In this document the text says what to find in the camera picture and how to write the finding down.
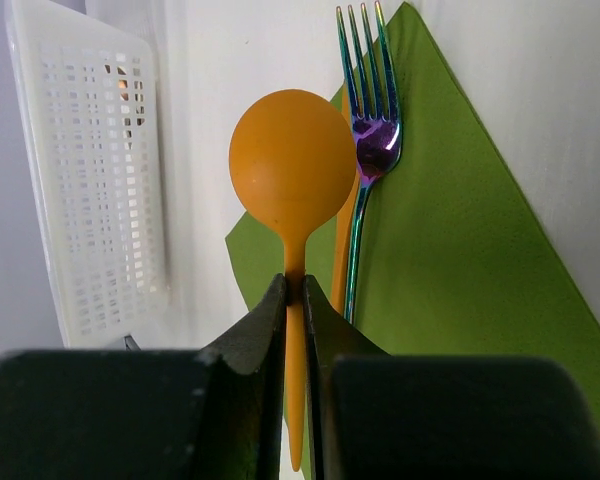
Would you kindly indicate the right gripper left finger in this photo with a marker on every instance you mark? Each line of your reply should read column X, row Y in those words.
column 239, row 436

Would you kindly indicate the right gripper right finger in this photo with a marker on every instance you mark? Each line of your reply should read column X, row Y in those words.
column 340, row 406

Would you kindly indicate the orange plastic knife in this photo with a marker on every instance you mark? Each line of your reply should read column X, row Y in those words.
column 341, row 248

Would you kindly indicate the orange plastic spoon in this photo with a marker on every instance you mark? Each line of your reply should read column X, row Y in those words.
column 292, row 166

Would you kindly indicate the iridescent metal fork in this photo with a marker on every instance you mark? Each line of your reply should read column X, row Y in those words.
column 376, row 122

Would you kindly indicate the green paper napkin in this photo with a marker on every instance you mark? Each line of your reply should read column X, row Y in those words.
column 454, row 259

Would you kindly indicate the copper round ball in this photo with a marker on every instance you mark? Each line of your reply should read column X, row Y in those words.
column 124, row 95

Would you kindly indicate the white plastic basket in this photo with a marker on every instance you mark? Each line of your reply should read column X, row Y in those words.
column 96, row 182

